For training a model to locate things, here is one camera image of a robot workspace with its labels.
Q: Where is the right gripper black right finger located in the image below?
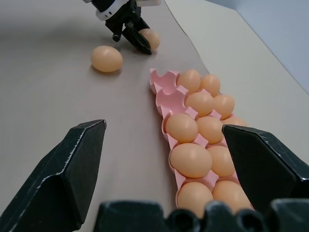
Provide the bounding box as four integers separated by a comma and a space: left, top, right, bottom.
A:
222, 124, 309, 211

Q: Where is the pink plastic egg tray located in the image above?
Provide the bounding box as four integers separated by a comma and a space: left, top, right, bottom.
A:
149, 68, 254, 211

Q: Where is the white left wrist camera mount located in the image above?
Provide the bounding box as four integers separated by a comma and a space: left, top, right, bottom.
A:
95, 0, 162, 22

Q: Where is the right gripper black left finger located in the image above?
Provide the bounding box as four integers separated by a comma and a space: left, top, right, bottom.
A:
0, 119, 108, 232

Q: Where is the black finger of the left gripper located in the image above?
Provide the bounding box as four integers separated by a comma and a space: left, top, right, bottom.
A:
122, 22, 153, 56
137, 17, 151, 31

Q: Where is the tan egg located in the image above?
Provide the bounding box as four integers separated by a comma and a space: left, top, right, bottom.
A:
212, 180, 252, 215
198, 73, 221, 97
90, 45, 124, 73
165, 113, 199, 143
184, 92, 215, 117
169, 143, 213, 178
213, 94, 236, 120
139, 28, 161, 50
176, 69, 202, 95
222, 116, 249, 127
196, 116, 225, 145
177, 181, 214, 218
207, 145, 236, 177

